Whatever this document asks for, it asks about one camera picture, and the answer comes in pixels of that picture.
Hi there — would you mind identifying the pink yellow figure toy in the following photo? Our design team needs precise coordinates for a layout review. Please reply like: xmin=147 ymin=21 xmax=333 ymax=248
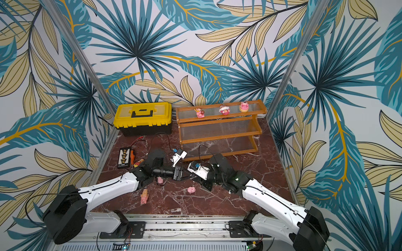
xmin=194 ymin=108 xmax=205 ymax=118

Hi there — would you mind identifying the pink strawberry cake figure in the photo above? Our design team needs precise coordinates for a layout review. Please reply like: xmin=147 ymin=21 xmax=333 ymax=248
xmin=219 ymin=105 xmax=230 ymax=116

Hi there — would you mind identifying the pink round pig figure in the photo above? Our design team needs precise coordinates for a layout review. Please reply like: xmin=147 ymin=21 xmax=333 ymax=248
xmin=239 ymin=101 xmax=249 ymax=113

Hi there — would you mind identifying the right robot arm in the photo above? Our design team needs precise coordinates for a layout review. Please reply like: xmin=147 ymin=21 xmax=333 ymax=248
xmin=187 ymin=154 xmax=330 ymax=251

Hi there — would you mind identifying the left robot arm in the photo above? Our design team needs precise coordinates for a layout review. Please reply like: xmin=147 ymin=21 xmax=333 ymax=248
xmin=42 ymin=149 xmax=187 ymax=245

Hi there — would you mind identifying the orange clear plastic shelf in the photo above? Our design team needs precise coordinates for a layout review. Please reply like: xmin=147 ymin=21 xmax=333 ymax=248
xmin=176 ymin=100 xmax=267 ymax=161

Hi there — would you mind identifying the yellow black toolbox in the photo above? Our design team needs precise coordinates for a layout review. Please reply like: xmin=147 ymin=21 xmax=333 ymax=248
xmin=113 ymin=102 xmax=172 ymax=137

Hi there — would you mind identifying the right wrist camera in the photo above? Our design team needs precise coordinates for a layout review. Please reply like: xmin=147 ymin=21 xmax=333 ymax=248
xmin=187 ymin=161 xmax=210 ymax=181

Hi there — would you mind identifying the orange handled screwdriver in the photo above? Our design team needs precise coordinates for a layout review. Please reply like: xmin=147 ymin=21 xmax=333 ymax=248
xmin=130 ymin=149 xmax=136 ymax=166

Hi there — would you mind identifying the aluminium mounting rail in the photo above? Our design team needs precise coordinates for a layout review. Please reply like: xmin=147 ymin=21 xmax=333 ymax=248
xmin=46 ymin=214 xmax=324 ymax=251

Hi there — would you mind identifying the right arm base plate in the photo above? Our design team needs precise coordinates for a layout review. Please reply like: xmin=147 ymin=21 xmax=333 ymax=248
xmin=225 ymin=221 xmax=271 ymax=238

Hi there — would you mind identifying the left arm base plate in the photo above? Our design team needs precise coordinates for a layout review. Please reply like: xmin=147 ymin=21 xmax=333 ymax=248
xmin=99 ymin=221 xmax=146 ymax=239

